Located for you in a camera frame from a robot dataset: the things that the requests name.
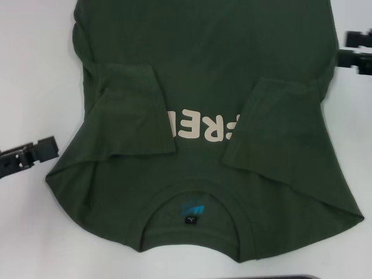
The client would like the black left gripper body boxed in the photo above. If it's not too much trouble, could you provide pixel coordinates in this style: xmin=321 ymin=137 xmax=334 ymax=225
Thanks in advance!
xmin=0 ymin=146 xmax=23 ymax=180

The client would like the dark green FREE t-shirt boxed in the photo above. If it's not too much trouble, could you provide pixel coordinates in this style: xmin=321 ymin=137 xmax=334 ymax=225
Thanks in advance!
xmin=45 ymin=0 xmax=366 ymax=260

